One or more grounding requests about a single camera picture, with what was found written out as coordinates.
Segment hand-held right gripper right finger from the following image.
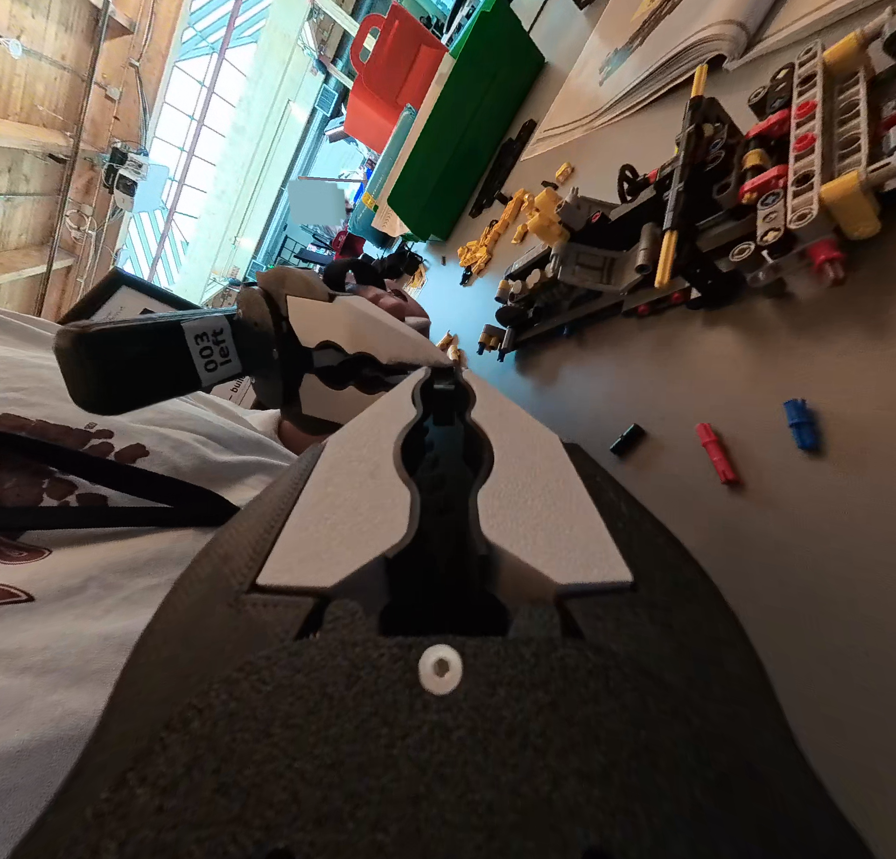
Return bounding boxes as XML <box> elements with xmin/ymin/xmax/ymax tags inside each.
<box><xmin>448</xmin><ymin>368</ymin><xmax>636</xmax><ymax>594</ymax></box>

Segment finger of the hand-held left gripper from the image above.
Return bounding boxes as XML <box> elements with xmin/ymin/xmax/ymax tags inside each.
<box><xmin>286</xmin><ymin>295</ymin><xmax>455</xmax><ymax>373</ymax></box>
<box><xmin>297</xmin><ymin>362</ymin><xmax>407</xmax><ymax>427</ymax></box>

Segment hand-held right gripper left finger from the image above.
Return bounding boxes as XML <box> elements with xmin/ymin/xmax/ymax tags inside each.
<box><xmin>255</xmin><ymin>368</ymin><xmax>429</xmax><ymax>592</ymax></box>

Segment toy brick car chassis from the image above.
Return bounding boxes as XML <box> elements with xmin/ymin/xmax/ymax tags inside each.
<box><xmin>476</xmin><ymin>5</ymin><xmax>896</xmax><ymax>366</ymax></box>

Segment blue toy pin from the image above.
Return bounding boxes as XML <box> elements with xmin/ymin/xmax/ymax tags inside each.
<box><xmin>783</xmin><ymin>398</ymin><xmax>822</xmax><ymax>453</ymax></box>

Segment person's left forearm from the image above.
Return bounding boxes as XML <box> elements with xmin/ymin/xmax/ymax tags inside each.
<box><xmin>276</xmin><ymin>418</ymin><xmax>330</xmax><ymax>455</ymax></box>

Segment person's left hand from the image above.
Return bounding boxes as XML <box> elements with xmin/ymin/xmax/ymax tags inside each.
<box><xmin>370</xmin><ymin>291</ymin><xmax>431</xmax><ymax>333</ymax></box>

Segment framed marker sign on stand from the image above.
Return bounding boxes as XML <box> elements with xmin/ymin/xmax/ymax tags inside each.
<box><xmin>59</xmin><ymin>267</ymin><xmax>260</xmax><ymax>408</ymax></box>

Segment black toy tyres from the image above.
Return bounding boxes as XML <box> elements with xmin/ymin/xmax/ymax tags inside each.
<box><xmin>378</xmin><ymin>243</ymin><xmax>428</xmax><ymax>280</ymax></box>

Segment teal rolled mat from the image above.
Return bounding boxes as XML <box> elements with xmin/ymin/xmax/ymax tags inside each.
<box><xmin>348</xmin><ymin>103</ymin><xmax>417</xmax><ymax>240</ymax></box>

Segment scattered yellow toy beams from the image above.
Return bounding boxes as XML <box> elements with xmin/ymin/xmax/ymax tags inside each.
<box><xmin>456</xmin><ymin>186</ymin><xmax>543</xmax><ymax>277</ymax></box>

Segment loose red toy pin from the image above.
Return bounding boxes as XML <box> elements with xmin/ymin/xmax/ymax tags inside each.
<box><xmin>695</xmin><ymin>421</ymin><xmax>742</xmax><ymax>486</ymax></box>

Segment stack of long black beams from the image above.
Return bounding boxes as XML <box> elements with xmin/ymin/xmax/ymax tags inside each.
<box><xmin>468</xmin><ymin>119</ymin><xmax>539</xmax><ymax>219</ymax></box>

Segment green plastic bin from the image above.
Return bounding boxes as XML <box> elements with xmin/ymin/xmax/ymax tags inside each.
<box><xmin>386</xmin><ymin>0</ymin><xmax>547</xmax><ymax>243</ymax></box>

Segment red bag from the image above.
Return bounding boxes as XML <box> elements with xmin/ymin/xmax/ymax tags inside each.
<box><xmin>343</xmin><ymin>1</ymin><xmax>449</xmax><ymax>154</ymax></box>

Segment white printed t-shirt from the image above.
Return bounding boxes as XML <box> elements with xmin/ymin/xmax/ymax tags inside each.
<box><xmin>0</xmin><ymin>306</ymin><xmax>302</xmax><ymax>804</ymax></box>

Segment building instruction book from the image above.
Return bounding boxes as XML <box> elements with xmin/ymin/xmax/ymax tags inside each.
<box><xmin>521</xmin><ymin>0</ymin><xmax>896</xmax><ymax>161</ymax></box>

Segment black lanyard strap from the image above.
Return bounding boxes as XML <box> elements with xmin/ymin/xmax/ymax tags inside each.
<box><xmin>0</xmin><ymin>431</ymin><xmax>242</xmax><ymax>532</ymax></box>

